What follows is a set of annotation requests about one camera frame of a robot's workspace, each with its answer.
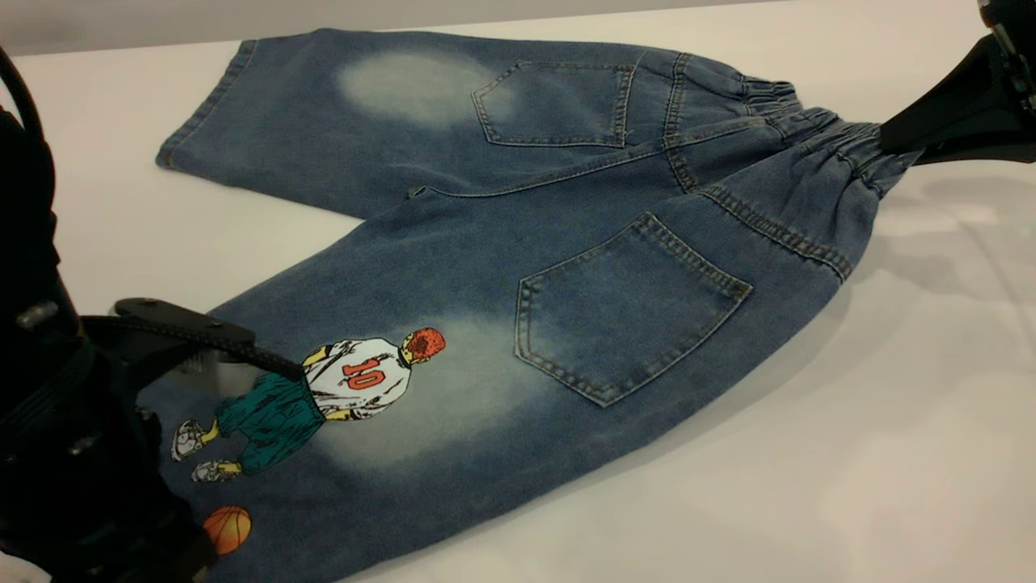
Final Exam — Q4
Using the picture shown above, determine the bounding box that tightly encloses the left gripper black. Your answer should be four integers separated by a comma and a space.
0, 298, 304, 583

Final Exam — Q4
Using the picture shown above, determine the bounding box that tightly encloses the blue denim shorts basketball print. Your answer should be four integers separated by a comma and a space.
138, 27, 923, 583

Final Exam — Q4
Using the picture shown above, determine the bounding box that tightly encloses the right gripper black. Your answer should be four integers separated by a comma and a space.
879, 0, 1036, 166

